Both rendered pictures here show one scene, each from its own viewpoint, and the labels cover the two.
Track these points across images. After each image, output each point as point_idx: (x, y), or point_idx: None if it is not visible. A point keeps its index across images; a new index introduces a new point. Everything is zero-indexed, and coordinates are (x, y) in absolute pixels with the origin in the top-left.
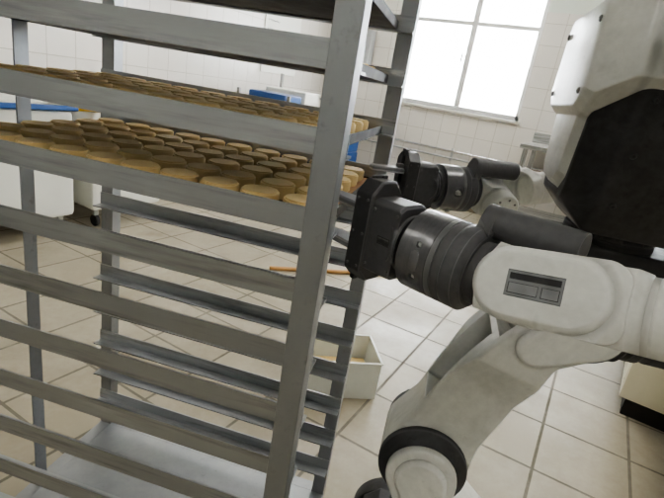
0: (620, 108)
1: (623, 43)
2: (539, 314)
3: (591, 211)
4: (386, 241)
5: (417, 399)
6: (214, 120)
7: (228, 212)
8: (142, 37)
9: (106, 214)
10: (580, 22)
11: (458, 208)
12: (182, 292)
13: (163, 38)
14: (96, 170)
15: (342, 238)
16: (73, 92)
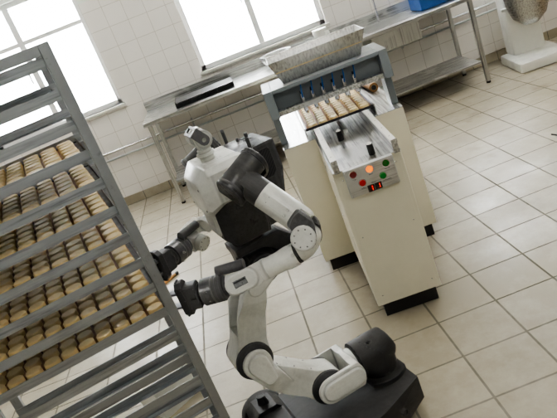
0: (222, 211)
1: (210, 197)
2: (245, 287)
3: (237, 240)
4: (194, 298)
5: (234, 340)
6: (116, 306)
7: (138, 330)
8: (75, 301)
9: (14, 400)
10: (187, 181)
11: (188, 256)
12: (87, 401)
13: (83, 296)
14: (80, 356)
15: (177, 308)
16: (57, 337)
